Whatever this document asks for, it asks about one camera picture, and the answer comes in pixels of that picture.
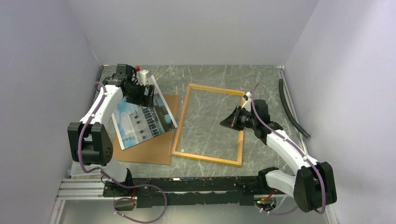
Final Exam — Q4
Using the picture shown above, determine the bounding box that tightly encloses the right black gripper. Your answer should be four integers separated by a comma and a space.
220, 105, 257, 131

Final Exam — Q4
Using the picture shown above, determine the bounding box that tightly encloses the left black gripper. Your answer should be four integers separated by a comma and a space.
126, 81, 155, 108

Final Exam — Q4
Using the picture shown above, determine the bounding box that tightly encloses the building photo print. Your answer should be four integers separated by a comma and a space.
112, 76, 178, 150

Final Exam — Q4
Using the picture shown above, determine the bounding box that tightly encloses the yellow picture frame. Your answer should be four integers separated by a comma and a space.
172, 84, 245, 167

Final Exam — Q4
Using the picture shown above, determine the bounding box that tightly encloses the brown backing board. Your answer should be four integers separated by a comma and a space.
113, 94, 180, 165

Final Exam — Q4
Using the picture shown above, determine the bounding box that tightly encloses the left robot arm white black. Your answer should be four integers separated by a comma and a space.
67, 64, 155, 196

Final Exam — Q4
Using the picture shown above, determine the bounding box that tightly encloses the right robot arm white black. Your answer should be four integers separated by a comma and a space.
219, 99, 337, 214

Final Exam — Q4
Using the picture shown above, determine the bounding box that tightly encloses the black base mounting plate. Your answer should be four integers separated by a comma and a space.
102, 176, 282, 208

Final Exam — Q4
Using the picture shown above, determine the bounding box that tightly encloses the clear plastic screw box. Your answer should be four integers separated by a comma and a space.
69, 161, 102, 179

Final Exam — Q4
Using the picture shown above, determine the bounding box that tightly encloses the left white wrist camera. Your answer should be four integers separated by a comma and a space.
135, 66, 151, 85

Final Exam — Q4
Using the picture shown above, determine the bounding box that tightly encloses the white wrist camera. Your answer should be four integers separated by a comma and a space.
242, 91, 252, 111
135, 66, 151, 85

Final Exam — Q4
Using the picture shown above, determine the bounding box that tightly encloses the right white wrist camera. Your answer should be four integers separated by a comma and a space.
242, 91, 252, 111

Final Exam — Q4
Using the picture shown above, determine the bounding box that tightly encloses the black corrugated hose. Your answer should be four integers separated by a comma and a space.
279, 78, 311, 139

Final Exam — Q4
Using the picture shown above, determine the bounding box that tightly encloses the aluminium extrusion rail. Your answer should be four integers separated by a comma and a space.
57, 176, 329, 200

